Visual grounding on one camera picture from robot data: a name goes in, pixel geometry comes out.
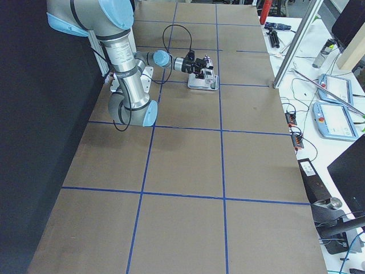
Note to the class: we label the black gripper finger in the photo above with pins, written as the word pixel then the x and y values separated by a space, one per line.
pixel 201 62
pixel 200 74

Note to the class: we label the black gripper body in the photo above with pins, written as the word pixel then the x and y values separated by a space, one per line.
pixel 188 65

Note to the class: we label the clear glass sauce bottle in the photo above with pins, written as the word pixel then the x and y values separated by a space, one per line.
pixel 207 71

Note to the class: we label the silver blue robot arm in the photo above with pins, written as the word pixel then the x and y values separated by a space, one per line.
pixel 111 21

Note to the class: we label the grey kitchen scale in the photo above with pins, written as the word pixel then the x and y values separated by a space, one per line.
pixel 200 84

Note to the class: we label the black folded tripod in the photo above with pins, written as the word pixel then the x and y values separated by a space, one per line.
pixel 273 37

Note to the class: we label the orange black usb hub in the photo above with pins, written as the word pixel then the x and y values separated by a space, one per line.
pixel 291 119

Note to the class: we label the near blue teach pendant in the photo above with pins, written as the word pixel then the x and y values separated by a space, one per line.
pixel 334 122

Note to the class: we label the blue teach pendant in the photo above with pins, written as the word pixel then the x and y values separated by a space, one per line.
pixel 341 87
pixel 334 122

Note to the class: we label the far blue teach pendant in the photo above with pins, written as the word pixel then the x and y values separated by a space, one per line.
pixel 341 87

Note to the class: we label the black computer monitor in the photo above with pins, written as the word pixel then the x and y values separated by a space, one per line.
pixel 348 23

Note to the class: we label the black box with label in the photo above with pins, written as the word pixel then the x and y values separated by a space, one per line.
pixel 314 186

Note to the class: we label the silver metal cylinder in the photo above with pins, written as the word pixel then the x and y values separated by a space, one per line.
pixel 335 203

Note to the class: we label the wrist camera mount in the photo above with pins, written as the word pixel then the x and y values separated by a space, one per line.
pixel 190 55

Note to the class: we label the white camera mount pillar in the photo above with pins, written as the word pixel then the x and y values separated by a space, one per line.
pixel 146 79

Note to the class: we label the aluminium frame post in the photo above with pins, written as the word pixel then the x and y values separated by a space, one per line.
pixel 303 28

